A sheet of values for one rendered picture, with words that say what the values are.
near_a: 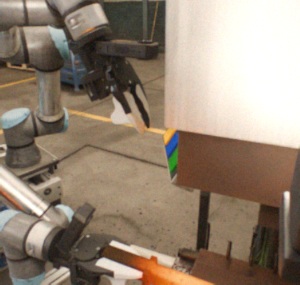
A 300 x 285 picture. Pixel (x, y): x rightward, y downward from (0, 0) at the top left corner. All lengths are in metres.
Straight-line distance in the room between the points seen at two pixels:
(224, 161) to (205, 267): 0.36
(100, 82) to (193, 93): 0.35
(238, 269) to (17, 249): 0.46
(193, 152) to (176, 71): 0.11
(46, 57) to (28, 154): 0.49
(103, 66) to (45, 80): 0.60
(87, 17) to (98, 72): 0.10
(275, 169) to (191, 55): 0.15
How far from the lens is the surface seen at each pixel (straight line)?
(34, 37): 1.04
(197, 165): 0.34
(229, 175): 0.34
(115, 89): 0.55
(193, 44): 0.25
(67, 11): 0.59
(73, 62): 5.42
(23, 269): 0.79
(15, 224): 0.73
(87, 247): 0.64
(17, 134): 1.35
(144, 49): 0.53
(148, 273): 0.59
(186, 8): 0.25
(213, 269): 0.65
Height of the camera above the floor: 1.48
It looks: 24 degrees down
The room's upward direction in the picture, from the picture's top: straight up
